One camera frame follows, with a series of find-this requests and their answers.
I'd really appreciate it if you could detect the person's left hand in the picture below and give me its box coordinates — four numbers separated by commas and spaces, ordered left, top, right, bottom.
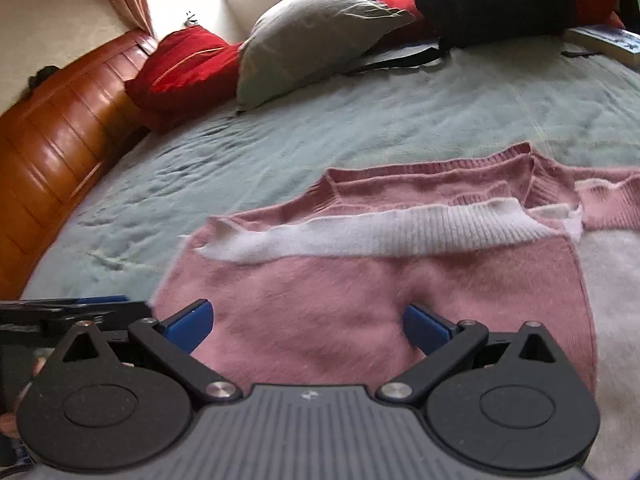
0, 355, 50, 442

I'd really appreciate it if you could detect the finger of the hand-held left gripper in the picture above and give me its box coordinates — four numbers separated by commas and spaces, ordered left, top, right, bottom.
0, 295, 132, 311
40, 301, 153, 336

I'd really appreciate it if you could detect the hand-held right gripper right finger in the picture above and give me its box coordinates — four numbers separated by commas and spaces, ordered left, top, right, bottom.
377, 302, 558, 407

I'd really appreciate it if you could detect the pink and white sweater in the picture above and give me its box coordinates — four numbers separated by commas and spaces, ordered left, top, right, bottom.
150, 142, 640, 471

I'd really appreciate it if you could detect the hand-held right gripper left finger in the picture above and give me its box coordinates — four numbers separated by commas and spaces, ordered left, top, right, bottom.
61, 299, 242, 406

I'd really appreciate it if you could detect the small dark cloth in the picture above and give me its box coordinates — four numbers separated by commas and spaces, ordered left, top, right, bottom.
28, 66, 60, 88

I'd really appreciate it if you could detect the wooden headboard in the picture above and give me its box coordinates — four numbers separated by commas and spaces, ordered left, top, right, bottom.
0, 29, 158, 301

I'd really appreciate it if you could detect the blue and white book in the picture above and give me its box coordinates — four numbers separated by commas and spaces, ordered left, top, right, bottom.
565, 25, 640, 67

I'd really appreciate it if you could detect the black backpack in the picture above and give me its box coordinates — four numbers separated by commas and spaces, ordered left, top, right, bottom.
395, 0, 577, 50

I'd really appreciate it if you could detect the grey pillow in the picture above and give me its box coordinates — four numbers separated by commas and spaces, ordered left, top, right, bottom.
236, 0, 416, 111

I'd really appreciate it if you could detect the green checked blanket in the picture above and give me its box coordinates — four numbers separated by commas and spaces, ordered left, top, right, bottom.
22, 35, 640, 480

